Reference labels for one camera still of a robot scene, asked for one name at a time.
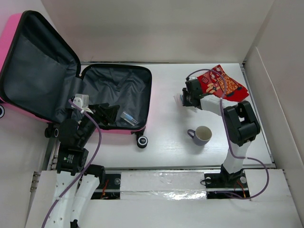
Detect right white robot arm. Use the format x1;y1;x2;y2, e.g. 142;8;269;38
181;79;261;188

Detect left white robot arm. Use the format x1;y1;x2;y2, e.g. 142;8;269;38
42;103;120;228

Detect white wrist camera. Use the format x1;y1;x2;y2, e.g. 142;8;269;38
187;76;198;81
71;94;94;114

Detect pink hard-shell suitcase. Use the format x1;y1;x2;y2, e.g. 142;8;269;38
0;10;152;148

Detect clear packaged toothbrush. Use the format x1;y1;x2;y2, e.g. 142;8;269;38
121;111;138;126

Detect metal base rail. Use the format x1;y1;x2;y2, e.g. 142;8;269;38
77;170;270;200

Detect red patterned cloth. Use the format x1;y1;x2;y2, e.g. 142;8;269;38
198;65;249;102

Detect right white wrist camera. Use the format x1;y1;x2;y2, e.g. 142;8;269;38
187;76;198;81

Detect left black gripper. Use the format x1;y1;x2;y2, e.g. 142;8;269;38
78;102;119;145

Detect white tissue packet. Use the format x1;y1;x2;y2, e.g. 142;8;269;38
173;93;198;113

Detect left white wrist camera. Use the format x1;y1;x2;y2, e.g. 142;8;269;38
71;94;94;114

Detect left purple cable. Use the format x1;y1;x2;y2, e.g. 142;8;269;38
41;98;103;228

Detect purple ceramic mug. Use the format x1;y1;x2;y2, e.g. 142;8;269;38
187;126;212;146

